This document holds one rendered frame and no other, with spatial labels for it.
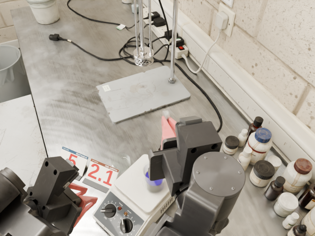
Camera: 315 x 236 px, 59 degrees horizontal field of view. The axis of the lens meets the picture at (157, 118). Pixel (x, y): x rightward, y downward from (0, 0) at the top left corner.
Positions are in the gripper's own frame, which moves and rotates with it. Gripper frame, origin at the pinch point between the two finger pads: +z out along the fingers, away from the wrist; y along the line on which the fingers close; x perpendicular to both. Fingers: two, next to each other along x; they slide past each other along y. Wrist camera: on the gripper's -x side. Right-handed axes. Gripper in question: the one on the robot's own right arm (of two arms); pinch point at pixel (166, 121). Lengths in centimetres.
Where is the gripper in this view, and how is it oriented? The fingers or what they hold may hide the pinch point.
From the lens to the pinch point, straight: 48.9
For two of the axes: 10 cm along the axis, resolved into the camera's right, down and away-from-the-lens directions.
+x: -0.4, 7.0, 7.1
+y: -9.7, 1.6, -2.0
